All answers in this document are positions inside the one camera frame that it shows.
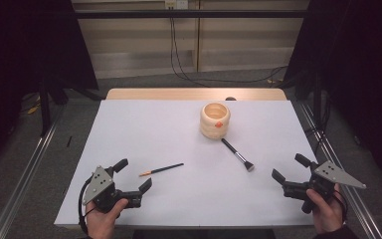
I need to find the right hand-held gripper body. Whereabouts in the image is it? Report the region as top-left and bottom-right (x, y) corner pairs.
(282, 160), (368, 215)

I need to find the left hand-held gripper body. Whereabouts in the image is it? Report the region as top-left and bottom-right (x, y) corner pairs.
(82, 164), (144, 214)

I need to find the brown pencil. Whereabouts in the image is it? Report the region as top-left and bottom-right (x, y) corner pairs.
(138, 162), (185, 177)

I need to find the black makeup brush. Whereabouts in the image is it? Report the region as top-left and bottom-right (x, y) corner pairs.
(221, 137), (256, 172)

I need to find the cream ribbed brush holder cup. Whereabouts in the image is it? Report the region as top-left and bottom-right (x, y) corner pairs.
(199, 102), (232, 140)

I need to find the person's left hand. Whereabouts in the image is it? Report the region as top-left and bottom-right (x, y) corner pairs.
(85, 198), (129, 239)

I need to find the person's right hand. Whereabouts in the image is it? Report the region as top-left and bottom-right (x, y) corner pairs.
(305, 183), (346, 235)

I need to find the white table mat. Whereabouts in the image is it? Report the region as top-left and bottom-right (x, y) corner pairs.
(53, 99), (346, 230)

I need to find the black metal stand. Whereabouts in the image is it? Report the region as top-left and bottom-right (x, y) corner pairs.
(39, 75), (53, 137)

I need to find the yellow floor object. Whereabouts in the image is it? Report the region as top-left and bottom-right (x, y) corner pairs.
(26, 104), (42, 116)

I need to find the black curtain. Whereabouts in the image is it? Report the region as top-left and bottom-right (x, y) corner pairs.
(283, 0), (382, 192)
(0, 0), (99, 173)

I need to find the aluminium floor rail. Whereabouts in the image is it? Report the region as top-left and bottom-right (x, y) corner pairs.
(0, 103), (68, 239)
(297, 101), (382, 239)

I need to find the left hand-held gripper black cable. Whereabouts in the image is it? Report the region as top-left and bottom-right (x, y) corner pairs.
(77, 175), (96, 235)

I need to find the hand-held gripper black cable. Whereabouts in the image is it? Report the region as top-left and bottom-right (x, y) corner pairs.
(332, 188), (349, 224)
(77, 175), (96, 235)

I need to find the right hand-held gripper black cable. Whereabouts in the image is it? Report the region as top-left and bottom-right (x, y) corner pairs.
(332, 188), (349, 224)

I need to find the black wall cable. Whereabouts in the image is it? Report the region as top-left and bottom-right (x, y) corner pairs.
(169, 17), (212, 89)
(172, 17), (289, 85)

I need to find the wooden wall strip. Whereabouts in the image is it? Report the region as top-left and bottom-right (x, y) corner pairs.
(195, 0), (202, 73)

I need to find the black horizontal frame bar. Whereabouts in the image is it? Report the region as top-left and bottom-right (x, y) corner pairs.
(74, 9), (309, 20)

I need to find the white wall socket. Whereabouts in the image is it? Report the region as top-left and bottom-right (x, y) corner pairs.
(164, 0), (189, 10)

